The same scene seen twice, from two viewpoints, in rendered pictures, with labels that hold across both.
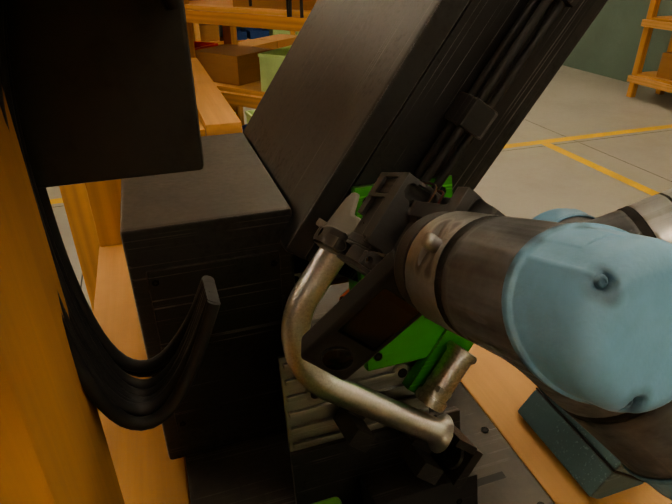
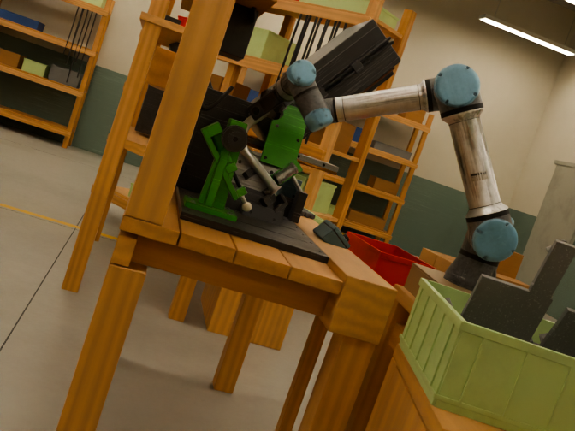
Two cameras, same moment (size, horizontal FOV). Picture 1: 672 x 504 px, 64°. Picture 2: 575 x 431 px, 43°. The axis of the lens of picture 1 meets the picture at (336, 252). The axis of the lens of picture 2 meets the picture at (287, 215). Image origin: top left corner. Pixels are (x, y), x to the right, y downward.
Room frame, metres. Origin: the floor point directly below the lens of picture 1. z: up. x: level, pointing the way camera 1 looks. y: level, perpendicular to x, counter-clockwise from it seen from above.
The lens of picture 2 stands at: (-1.83, -0.45, 1.17)
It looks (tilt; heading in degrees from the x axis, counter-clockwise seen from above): 6 degrees down; 7
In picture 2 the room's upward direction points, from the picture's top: 19 degrees clockwise
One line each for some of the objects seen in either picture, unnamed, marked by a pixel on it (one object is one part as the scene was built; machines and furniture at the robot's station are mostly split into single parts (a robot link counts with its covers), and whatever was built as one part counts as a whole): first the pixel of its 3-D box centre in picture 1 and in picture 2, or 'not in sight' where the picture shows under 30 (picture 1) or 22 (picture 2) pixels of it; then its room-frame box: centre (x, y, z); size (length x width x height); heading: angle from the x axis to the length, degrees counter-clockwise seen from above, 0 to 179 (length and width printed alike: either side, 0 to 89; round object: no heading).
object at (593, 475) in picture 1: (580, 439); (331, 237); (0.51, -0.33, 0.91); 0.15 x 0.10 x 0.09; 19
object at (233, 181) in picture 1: (211, 283); (212, 142); (0.66, 0.18, 1.07); 0.30 x 0.18 x 0.34; 19
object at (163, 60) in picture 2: not in sight; (162, 74); (0.48, 0.36, 1.23); 1.30 x 0.05 x 0.09; 19
